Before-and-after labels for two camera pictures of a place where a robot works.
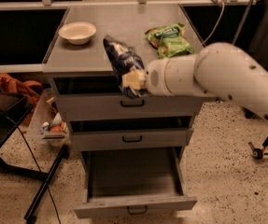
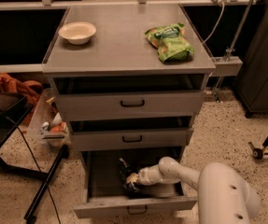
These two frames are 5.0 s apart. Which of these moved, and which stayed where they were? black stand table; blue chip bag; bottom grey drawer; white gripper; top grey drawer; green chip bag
Moved: blue chip bag; white gripper
Stayed: black stand table; bottom grey drawer; top grey drawer; green chip bag
